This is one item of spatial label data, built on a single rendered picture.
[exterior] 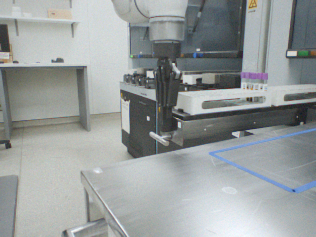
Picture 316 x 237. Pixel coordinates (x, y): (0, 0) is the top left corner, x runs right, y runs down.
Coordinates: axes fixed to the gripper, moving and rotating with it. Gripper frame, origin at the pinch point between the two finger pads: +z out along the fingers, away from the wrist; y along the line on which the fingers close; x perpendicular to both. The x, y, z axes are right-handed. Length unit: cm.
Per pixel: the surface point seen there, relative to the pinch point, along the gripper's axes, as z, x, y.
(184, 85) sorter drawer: -1, -47, 69
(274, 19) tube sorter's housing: -31, -56, 16
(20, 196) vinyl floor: 80, 47, 134
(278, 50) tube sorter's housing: -19, -56, 13
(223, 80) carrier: -6, -54, 42
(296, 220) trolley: -2, 12, -49
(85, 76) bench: 7, -31, 284
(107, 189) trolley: -1.9, 26.0, -36.2
